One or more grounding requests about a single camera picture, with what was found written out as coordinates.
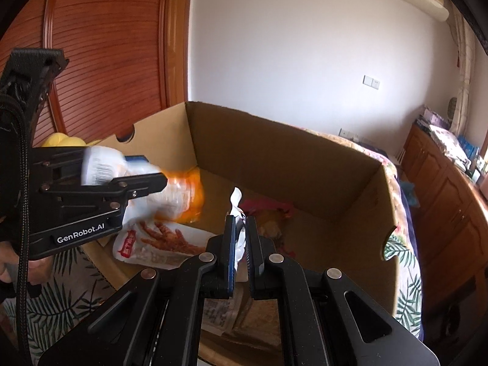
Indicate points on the dark red snack packet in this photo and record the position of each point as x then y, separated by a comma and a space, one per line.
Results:
263, 205

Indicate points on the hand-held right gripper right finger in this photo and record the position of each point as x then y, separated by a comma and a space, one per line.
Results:
254, 251

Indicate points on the wooden slatted wardrobe door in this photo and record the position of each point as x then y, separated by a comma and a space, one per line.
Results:
106, 64

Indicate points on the purple box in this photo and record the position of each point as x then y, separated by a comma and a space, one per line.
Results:
432, 116

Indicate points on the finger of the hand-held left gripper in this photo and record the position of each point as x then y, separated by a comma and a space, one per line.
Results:
135, 158
145, 183

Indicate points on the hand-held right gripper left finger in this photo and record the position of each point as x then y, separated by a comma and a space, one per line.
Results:
228, 259

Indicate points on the wooden cabinet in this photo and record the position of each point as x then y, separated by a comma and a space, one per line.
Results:
450, 206

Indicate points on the clear biscuit tray packet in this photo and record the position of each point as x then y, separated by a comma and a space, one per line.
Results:
219, 312

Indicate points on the silver crinkled snack packet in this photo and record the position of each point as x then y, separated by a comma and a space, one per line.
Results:
236, 206

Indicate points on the dark blue blanket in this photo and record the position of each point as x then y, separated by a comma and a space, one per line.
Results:
413, 255

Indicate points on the grey round fan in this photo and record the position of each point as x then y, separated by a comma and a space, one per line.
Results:
452, 106

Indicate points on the person's left hand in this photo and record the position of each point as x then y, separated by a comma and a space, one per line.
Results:
36, 270

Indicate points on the blue packets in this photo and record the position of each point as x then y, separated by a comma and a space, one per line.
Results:
469, 148

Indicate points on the patterned curtain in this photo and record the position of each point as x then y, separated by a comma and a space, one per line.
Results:
463, 64

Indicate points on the brown cardboard box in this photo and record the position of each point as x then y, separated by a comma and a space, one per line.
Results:
305, 167

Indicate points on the blue cloth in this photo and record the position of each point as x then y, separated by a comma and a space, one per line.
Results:
410, 192

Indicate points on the orange white barcode snack packet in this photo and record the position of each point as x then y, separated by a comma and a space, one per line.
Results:
179, 194

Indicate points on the stack of printed cloth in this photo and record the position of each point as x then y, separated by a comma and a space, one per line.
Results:
448, 141

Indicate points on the white vacuum snack packet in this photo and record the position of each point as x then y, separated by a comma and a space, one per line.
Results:
160, 240

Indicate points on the yellow plush toy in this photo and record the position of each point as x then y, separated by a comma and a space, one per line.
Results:
63, 140

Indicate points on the white wall switch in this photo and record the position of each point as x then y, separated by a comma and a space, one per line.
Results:
371, 82

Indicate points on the leaf print bedsheet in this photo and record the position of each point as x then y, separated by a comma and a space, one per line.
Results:
68, 312

